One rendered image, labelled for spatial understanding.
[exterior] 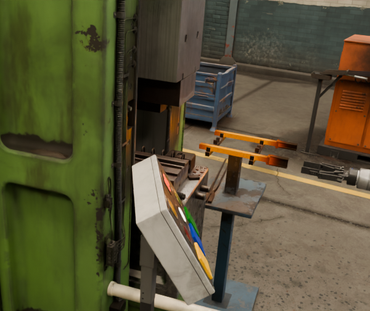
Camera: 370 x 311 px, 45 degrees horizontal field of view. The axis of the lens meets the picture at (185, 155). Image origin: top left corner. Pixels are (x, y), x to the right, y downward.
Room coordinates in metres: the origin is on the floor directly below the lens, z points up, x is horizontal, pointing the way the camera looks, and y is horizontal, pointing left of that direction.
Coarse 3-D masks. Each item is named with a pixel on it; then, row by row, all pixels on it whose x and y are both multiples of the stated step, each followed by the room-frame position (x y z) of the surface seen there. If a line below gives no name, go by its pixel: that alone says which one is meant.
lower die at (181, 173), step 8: (136, 152) 1.76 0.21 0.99; (144, 152) 1.77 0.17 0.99; (136, 160) 1.67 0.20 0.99; (176, 160) 1.71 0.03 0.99; (184, 160) 1.71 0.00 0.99; (168, 168) 1.62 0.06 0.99; (176, 168) 1.63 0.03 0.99; (184, 168) 1.67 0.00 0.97; (168, 176) 1.56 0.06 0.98; (176, 176) 1.57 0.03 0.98; (184, 176) 1.68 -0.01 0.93; (176, 184) 1.57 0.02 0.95
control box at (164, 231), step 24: (144, 168) 1.16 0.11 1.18; (144, 192) 1.02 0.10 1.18; (168, 192) 1.07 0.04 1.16; (144, 216) 0.90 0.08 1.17; (168, 216) 0.90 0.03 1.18; (168, 240) 0.90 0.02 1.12; (192, 240) 1.02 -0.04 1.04; (168, 264) 0.90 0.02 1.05; (192, 264) 0.91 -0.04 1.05; (192, 288) 0.91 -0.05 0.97
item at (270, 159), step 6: (204, 144) 1.99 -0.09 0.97; (210, 144) 2.00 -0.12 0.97; (216, 150) 1.96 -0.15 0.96; (222, 150) 1.95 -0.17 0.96; (228, 150) 1.94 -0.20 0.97; (234, 150) 1.95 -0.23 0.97; (240, 156) 1.92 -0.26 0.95; (246, 156) 1.91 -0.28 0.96; (258, 156) 1.89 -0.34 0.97; (264, 156) 1.90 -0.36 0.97; (270, 156) 1.88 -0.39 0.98; (276, 156) 1.88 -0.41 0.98; (270, 162) 1.88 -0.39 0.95; (276, 162) 1.87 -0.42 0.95; (282, 162) 1.86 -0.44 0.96
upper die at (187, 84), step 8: (144, 80) 1.57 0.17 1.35; (152, 80) 1.56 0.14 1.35; (184, 80) 1.57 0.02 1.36; (192, 80) 1.68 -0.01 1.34; (144, 88) 1.56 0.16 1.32; (152, 88) 1.56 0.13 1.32; (160, 88) 1.55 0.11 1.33; (168, 88) 1.54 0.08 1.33; (176, 88) 1.53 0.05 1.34; (184, 88) 1.58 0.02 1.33; (192, 88) 1.69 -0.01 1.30; (144, 96) 1.56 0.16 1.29; (152, 96) 1.56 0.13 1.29; (160, 96) 1.55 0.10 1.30; (168, 96) 1.54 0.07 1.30; (176, 96) 1.53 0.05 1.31; (184, 96) 1.59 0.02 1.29; (168, 104) 1.54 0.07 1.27; (176, 104) 1.53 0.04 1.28
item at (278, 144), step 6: (216, 132) 2.21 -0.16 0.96; (222, 132) 2.20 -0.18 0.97; (228, 132) 2.21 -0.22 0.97; (234, 138) 2.18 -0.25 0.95; (240, 138) 2.17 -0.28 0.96; (246, 138) 2.16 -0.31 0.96; (252, 138) 2.15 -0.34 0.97; (258, 138) 2.15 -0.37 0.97; (264, 138) 2.16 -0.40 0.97; (270, 144) 2.12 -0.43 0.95; (276, 144) 2.10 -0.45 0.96; (282, 144) 2.11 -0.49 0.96; (288, 144) 2.09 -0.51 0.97; (294, 144) 2.09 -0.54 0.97; (294, 150) 2.08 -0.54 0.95
